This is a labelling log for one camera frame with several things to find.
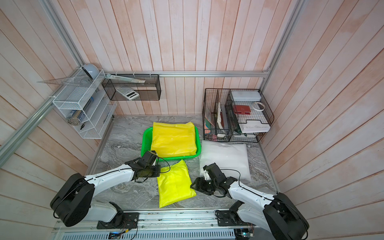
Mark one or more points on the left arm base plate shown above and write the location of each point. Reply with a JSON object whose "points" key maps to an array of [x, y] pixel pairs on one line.
{"points": [[121, 221]]}

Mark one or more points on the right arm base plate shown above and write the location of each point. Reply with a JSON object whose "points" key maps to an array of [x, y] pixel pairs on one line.
{"points": [[230, 219]]}

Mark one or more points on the grey round tape dispenser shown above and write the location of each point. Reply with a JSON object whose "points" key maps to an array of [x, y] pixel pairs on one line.
{"points": [[91, 71]]}

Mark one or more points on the neon yellow raincoat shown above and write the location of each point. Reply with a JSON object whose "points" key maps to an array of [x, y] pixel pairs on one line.
{"points": [[174, 184]]}

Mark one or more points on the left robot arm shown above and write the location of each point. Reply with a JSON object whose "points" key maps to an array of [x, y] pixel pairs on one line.
{"points": [[74, 201]]}

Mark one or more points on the black wire desk organizer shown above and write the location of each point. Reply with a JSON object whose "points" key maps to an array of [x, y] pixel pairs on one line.
{"points": [[220, 122]]}

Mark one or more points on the red wallet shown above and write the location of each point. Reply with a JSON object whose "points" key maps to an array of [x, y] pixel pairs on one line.
{"points": [[242, 109]]}

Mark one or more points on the white box top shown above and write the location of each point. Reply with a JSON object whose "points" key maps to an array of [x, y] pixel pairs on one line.
{"points": [[246, 96]]}

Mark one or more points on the clear straight ruler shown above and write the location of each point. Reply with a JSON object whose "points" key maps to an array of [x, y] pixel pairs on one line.
{"points": [[125, 79]]}

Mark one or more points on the green plastic basket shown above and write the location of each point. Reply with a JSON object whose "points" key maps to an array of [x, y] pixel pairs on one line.
{"points": [[147, 141]]}

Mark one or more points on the clear triangle ruler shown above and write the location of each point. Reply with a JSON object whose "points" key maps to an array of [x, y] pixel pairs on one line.
{"points": [[77, 81]]}

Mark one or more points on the white wire wall shelf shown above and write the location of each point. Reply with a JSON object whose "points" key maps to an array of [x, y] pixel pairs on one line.
{"points": [[93, 100]]}

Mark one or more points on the white calculator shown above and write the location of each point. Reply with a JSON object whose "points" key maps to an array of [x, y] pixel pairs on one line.
{"points": [[128, 93]]}

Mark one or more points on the black wire wall basket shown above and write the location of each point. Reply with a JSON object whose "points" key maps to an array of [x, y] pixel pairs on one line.
{"points": [[149, 91]]}

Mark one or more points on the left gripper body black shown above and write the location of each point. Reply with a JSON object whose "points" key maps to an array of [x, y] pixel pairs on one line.
{"points": [[152, 171]]}

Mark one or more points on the aluminium front rail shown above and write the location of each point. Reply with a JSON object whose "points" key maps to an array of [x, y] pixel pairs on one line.
{"points": [[156, 220]]}

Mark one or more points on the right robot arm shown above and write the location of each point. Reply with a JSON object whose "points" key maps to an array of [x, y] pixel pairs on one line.
{"points": [[274, 213]]}

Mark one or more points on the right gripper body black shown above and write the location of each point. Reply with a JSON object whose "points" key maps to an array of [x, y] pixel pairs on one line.
{"points": [[207, 186]]}

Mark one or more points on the white translucent raincoat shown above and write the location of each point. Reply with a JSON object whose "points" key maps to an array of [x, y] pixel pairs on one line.
{"points": [[232, 159]]}

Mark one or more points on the metal brush roll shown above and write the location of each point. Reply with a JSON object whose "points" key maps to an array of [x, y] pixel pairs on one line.
{"points": [[75, 117]]}

